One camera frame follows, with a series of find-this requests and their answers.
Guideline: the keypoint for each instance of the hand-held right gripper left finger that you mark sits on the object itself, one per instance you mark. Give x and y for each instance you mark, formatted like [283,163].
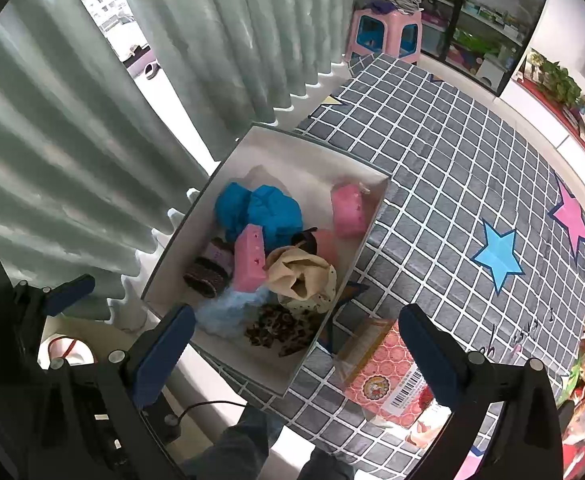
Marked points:
[165,355]

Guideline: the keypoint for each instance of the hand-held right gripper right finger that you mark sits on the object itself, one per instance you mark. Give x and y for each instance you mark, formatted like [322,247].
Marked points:
[432,355]

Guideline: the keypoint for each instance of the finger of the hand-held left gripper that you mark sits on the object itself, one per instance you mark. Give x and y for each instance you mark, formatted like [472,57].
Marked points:
[70,292]

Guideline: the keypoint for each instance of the light blue fluffy cloth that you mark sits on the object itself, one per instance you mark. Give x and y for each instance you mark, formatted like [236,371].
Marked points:
[222,312]

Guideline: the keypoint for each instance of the striped knit hat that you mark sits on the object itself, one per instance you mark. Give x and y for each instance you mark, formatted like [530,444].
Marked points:
[212,265]

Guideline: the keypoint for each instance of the leopard print cloth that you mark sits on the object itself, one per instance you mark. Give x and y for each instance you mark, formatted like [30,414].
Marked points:
[277,330]

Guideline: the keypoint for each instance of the white polka dot cloth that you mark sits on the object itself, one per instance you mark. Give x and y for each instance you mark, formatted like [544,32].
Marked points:
[322,300]

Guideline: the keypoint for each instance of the beige cloth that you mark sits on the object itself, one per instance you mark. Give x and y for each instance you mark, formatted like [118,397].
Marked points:
[287,270]

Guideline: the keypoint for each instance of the white storage box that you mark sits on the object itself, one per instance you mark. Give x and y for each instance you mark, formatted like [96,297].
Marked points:
[282,160]

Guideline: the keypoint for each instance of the pink patterned carton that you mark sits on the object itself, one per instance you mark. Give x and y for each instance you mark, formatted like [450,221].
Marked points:
[387,375]

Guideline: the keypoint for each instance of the floral tissue packet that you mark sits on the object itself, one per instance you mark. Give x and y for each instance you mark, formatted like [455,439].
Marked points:
[427,425]

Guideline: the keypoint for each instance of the person's left leg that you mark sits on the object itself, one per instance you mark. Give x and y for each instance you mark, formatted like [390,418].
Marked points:
[242,445]

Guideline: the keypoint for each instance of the person's leg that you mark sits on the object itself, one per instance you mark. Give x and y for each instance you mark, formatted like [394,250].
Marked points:
[322,467]
[242,445]

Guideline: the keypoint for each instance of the person's right leg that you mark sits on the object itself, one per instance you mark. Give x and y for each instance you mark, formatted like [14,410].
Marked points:
[322,467]

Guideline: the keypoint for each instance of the grey green curtain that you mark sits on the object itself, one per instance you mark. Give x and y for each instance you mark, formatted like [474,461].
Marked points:
[72,135]

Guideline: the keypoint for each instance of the grey grid star blanket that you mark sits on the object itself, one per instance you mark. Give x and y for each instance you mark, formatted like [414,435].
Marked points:
[447,160]

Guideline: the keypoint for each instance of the potted green plants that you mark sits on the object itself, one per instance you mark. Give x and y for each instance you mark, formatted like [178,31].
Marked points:
[562,80]

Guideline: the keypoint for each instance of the pink plastic stool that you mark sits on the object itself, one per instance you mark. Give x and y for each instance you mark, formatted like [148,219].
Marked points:
[382,17]

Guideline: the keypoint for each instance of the grey folded cloth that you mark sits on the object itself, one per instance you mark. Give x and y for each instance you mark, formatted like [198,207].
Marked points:
[397,0]

